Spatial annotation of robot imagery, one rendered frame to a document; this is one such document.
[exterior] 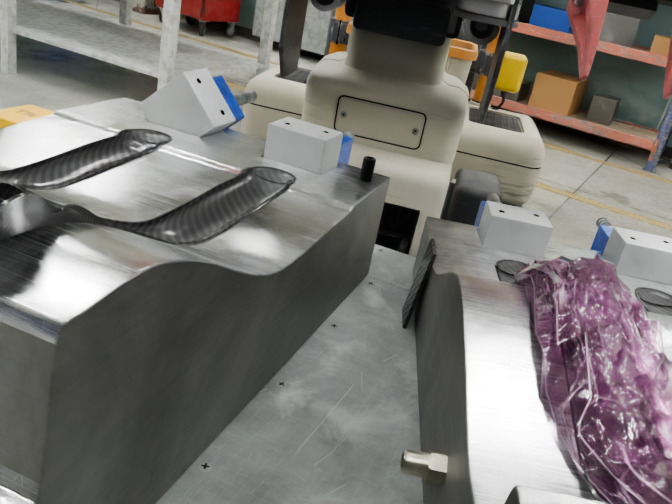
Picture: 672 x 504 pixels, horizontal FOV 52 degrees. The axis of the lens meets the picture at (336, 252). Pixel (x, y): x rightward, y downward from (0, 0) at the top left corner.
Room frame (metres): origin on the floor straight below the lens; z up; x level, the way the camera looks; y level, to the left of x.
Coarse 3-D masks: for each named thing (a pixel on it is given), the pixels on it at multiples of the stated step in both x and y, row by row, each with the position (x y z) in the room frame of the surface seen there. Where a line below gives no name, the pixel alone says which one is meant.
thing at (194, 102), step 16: (176, 80) 0.54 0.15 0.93; (192, 80) 0.55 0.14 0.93; (208, 80) 0.57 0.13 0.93; (224, 80) 0.61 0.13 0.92; (160, 96) 0.55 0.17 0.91; (176, 96) 0.54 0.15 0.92; (192, 96) 0.54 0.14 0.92; (208, 96) 0.55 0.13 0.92; (224, 96) 0.60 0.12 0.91; (240, 96) 0.64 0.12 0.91; (256, 96) 0.66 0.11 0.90; (144, 112) 0.55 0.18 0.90; (160, 112) 0.55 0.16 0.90; (176, 112) 0.54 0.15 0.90; (192, 112) 0.54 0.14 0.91; (208, 112) 0.54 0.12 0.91; (224, 112) 0.56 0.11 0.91; (240, 112) 0.60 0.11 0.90; (176, 128) 0.54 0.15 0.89; (192, 128) 0.54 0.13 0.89; (208, 128) 0.53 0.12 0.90
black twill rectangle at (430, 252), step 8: (432, 240) 0.48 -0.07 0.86; (432, 248) 0.46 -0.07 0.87; (424, 256) 0.48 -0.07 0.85; (432, 256) 0.45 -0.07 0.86; (424, 264) 0.47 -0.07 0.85; (432, 264) 0.45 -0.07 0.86; (424, 272) 0.46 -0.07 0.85; (416, 280) 0.47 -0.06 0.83; (424, 280) 0.45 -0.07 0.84; (416, 288) 0.46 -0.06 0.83; (408, 296) 0.48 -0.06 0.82; (416, 296) 0.45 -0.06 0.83; (408, 304) 0.47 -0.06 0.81; (408, 312) 0.45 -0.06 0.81; (408, 320) 0.45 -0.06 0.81
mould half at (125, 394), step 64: (0, 128) 0.47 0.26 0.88; (64, 128) 0.50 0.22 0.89; (128, 128) 0.52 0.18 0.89; (64, 192) 0.39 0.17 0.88; (128, 192) 0.41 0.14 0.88; (192, 192) 0.43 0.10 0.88; (320, 192) 0.46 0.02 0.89; (384, 192) 0.52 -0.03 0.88; (0, 256) 0.21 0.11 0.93; (64, 256) 0.21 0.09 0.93; (128, 256) 0.23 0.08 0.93; (192, 256) 0.26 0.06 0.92; (256, 256) 0.35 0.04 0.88; (320, 256) 0.40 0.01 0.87; (0, 320) 0.18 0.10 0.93; (64, 320) 0.18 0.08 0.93; (128, 320) 0.21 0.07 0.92; (192, 320) 0.25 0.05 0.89; (256, 320) 0.32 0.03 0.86; (320, 320) 0.43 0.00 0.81; (0, 384) 0.18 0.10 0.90; (64, 384) 0.18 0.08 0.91; (128, 384) 0.21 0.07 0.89; (192, 384) 0.26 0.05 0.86; (256, 384) 0.33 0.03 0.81; (0, 448) 0.18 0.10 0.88; (64, 448) 0.18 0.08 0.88; (128, 448) 0.22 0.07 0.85; (192, 448) 0.27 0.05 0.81
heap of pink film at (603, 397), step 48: (528, 288) 0.35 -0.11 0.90; (576, 288) 0.32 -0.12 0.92; (624, 288) 0.33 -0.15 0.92; (576, 336) 0.30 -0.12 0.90; (624, 336) 0.30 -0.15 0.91; (576, 384) 0.27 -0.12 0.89; (624, 384) 0.26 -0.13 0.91; (576, 432) 0.24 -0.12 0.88; (624, 432) 0.24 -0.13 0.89; (624, 480) 0.22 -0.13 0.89
